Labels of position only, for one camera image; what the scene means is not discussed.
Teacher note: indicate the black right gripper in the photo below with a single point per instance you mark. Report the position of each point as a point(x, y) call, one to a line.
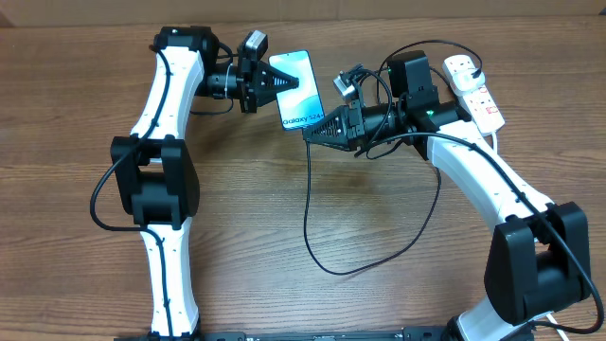
point(351, 127)

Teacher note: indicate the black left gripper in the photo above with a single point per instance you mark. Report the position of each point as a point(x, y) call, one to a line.
point(255, 75)

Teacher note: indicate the blue Galaxy smartphone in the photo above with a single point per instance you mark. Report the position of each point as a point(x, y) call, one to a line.
point(299, 107)

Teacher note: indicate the white power strip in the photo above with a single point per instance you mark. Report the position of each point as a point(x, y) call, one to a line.
point(479, 103)

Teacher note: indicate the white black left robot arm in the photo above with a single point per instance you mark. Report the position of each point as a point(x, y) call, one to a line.
point(156, 179)

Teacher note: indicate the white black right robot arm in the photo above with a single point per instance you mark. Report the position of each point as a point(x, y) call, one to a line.
point(539, 259)

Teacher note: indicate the white charger plug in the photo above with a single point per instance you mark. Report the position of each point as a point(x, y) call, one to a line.
point(467, 81)

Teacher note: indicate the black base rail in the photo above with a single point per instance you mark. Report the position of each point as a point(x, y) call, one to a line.
point(308, 336)

